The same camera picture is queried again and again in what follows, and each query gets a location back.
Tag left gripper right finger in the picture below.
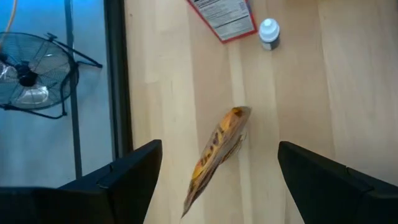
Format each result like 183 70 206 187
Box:
277 141 398 224

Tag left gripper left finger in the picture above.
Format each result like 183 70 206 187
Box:
0 139 163 224

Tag brown paper packet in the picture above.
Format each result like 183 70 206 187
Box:
181 105 252 218

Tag small white-capped dropper bottle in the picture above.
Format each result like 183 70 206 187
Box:
258 17 281 51

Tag red Froot Loops box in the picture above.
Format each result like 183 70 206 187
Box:
186 0 258 44

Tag black floor fan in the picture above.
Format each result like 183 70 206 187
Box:
0 30 103 121

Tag black aluminium table frame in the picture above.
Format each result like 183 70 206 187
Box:
104 0 135 160

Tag yellow hanging cord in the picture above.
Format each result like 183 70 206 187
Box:
5 0 18 32

